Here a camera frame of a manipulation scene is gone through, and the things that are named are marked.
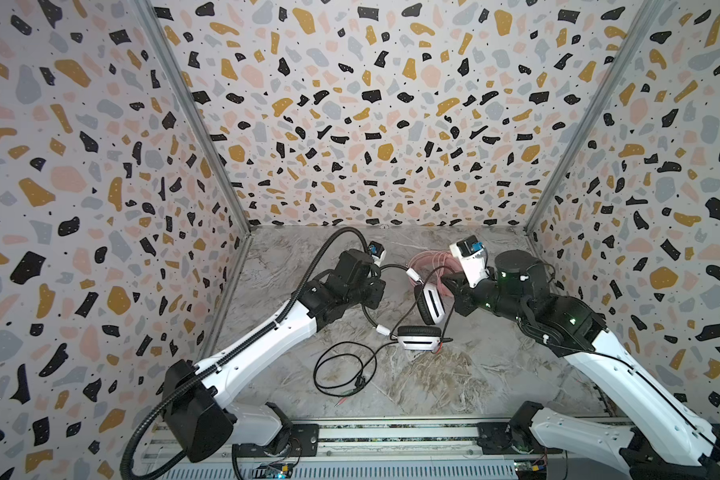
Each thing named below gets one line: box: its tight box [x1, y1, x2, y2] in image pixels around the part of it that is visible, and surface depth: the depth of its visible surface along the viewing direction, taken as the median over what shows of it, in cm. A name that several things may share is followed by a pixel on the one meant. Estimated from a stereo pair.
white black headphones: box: [361, 264, 453, 353], surface depth 68 cm
